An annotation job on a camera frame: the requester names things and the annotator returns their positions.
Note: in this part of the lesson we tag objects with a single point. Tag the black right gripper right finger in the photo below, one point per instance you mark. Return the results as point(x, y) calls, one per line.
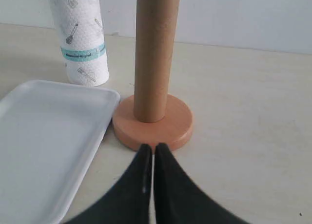
point(178, 200)

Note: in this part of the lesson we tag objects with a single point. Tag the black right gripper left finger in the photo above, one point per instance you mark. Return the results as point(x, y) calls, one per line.
point(128, 200)

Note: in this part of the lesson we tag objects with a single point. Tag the brown cardboard tube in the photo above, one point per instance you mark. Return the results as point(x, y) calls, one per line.
point(155, 34)

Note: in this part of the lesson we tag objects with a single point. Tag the white printed paper towel roll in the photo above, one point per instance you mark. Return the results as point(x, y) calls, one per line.
point(81, 35)

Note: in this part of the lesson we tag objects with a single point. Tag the wooden paper towel holder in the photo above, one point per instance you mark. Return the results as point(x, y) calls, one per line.
point(174, 129)

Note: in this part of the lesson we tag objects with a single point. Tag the white rectangular tray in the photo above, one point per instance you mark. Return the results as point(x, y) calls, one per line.
point(49, 135)

